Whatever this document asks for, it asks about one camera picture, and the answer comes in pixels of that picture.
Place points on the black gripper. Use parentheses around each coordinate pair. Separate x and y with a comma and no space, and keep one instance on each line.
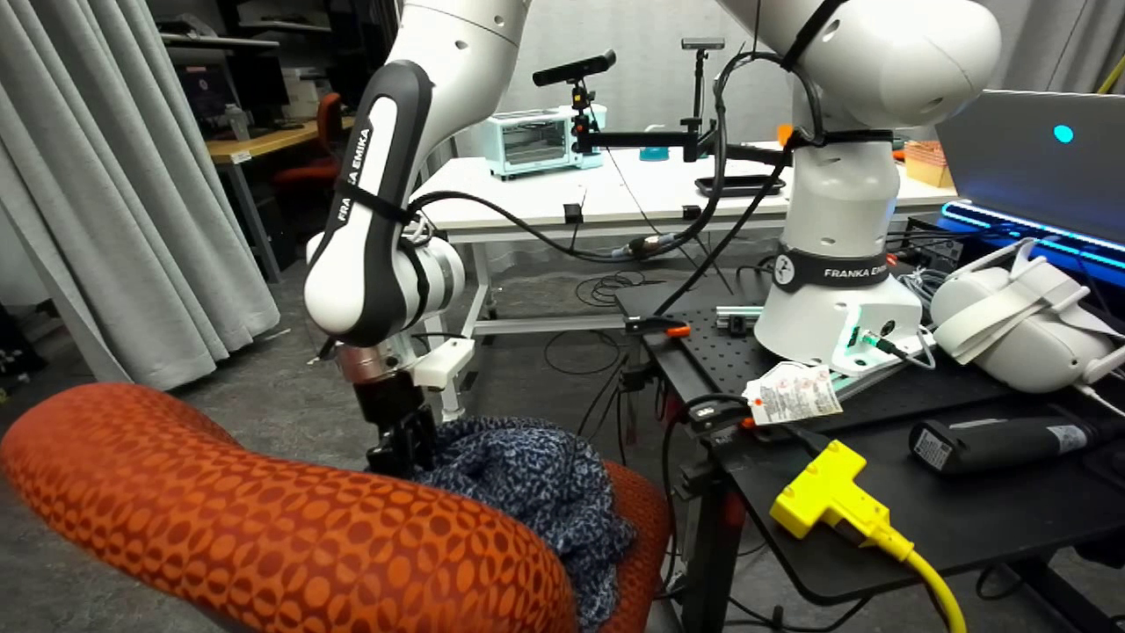
(390,406)

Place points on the blue white fleece blanket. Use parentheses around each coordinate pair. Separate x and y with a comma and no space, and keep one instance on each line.
(540,481)

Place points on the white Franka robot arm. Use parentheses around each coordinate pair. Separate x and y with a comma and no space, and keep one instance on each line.
(845,212)

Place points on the orange patterned chair backrest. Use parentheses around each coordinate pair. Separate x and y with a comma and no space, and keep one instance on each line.
(259,514)

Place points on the red office chair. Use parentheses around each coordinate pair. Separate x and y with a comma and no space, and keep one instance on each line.
(316,163)

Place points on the white table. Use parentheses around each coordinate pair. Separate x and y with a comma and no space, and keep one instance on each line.
(610,195)

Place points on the teal box device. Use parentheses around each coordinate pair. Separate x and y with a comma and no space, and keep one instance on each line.
(531,141)

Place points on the wooden desk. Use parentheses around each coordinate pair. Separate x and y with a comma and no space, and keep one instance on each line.
(268,141)

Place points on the grey curtain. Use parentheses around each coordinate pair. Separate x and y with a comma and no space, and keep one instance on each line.
(116,176)

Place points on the dark background shelf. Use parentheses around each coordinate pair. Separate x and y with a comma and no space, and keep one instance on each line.
(223,56)

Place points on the white power strip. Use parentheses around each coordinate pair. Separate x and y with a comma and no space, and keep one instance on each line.
(875,368)

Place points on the black tripod stand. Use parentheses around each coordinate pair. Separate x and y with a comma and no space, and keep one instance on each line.
(701,73)

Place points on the small black box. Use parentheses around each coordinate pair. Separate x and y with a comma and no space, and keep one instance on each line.
(932,244)

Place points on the black robot table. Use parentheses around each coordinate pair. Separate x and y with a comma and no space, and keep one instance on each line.
(985,521)

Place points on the black handheld device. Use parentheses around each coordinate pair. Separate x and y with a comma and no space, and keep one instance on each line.
(995,444)

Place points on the orange object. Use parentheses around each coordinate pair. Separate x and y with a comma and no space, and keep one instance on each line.
(924,163)

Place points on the white VR headset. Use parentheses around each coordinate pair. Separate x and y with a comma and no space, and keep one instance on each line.
(1031,323)

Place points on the grey laptop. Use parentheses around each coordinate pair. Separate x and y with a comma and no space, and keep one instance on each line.
(1031,163)

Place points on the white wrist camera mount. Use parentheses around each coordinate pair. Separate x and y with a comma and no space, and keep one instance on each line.
(445,368)

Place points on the black horizontal mount bar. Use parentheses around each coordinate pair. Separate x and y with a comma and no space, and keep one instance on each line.
(654,141)

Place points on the black camera on stand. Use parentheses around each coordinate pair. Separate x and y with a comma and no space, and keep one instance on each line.
(576,73)

